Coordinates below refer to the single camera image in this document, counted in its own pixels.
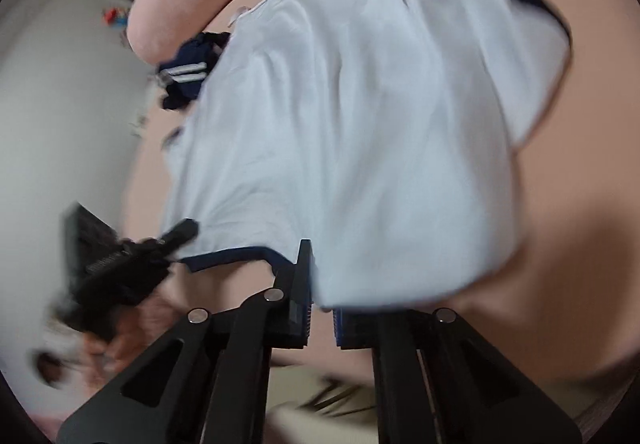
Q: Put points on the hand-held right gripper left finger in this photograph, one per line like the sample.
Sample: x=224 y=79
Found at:
x=303 y=319

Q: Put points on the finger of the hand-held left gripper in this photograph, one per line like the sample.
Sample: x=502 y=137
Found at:
x=177 y=236

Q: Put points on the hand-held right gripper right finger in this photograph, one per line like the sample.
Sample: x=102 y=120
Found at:
x=341 y=329

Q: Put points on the white shirt with navy trim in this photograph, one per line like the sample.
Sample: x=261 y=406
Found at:
x=350 y=133

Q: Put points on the person's left hand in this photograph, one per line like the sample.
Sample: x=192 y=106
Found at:
x=125 y=341

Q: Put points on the navy shorts with white stripes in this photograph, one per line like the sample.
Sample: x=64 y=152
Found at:
x=190 y=68

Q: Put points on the colourful toys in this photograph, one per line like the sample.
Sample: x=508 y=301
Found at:
x=115 y=17

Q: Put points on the bed with pink sheet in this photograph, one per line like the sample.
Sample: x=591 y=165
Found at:
x=575 y=184

